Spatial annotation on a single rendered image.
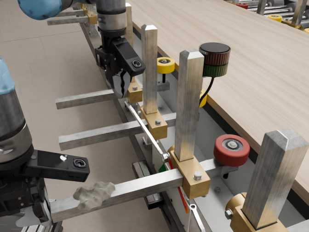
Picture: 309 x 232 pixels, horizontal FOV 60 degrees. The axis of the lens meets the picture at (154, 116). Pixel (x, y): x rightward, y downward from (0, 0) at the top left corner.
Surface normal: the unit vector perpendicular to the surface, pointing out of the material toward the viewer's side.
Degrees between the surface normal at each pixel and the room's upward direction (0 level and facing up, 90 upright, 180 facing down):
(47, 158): 29
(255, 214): 90
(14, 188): 0
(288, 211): 90
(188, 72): 90
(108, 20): 90
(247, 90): 0
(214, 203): 0
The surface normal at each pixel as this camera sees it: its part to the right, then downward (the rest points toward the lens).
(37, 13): -0.17, 0.56
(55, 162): 0.46, -0.80
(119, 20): 0.59, 0.46
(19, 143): 0.87, 0.28
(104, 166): 0.00, -0.82
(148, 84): 0.33, 0.54
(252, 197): -0.94, 0.19
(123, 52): 0.33, -0.49
